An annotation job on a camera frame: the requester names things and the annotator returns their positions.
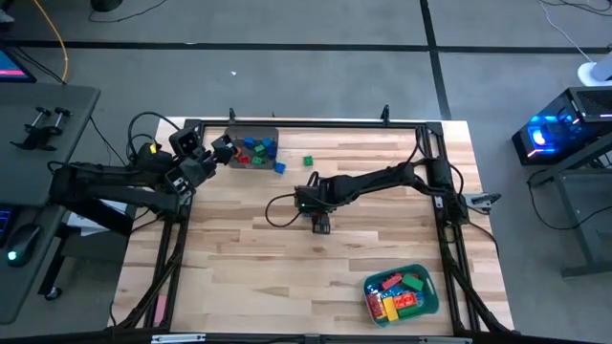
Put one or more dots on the computer monitor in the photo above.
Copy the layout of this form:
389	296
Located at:
12	67

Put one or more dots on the orange-red brick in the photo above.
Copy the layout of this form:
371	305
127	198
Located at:
405	300

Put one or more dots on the black round base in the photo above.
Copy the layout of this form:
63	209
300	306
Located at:
105	5

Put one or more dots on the small orange block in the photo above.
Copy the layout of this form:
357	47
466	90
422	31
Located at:
238	153

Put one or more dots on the silver metal bracket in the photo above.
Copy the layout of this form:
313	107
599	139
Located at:
438	201

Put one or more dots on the small blue block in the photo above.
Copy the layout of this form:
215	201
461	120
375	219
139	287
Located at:
248	142
280	167
271	152

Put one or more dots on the black computer mouse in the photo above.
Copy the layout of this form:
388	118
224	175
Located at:
23	241

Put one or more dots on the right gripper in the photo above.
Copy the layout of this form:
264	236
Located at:
315	198

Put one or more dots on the teal plastic bin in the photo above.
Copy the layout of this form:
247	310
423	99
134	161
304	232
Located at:
430	303

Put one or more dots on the small green block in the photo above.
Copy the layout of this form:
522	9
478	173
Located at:
259	149
258	160
308	161

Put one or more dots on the black computer case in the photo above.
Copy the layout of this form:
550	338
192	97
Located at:
574	124

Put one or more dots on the grey desk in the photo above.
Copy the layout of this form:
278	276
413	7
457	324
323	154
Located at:
28	157

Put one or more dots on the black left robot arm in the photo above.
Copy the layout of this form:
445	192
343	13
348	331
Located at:
110	184

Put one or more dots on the backlit keyboard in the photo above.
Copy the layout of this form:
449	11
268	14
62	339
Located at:
4	222

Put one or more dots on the silver metal plate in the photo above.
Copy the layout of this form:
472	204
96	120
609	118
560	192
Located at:
177	338
444	340

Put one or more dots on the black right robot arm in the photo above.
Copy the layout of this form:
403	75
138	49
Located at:
382	179

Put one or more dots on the pink sticky note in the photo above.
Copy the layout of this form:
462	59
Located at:
160	310

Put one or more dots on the grey translucent bin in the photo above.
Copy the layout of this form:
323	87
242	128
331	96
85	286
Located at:
260	130

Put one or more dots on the smooth blue cube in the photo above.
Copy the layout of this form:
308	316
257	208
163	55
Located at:
266	142

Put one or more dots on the black table clamp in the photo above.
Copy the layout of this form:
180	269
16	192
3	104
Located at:
232	114
385	113

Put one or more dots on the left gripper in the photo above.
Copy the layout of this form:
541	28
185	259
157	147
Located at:
193	169

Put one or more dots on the small red block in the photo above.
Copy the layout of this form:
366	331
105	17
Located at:
244	159

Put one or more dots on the white paper sheet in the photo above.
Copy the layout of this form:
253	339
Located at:
95	224

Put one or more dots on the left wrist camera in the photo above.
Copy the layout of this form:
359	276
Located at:
185	141

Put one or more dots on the white tower fan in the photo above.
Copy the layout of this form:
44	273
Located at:
590	74

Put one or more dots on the grey equipment stand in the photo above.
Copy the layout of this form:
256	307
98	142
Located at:
588	229

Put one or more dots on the yellow tag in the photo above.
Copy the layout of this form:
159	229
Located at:
153	148

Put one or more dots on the black screw clamp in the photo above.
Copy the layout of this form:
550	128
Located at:
40	136

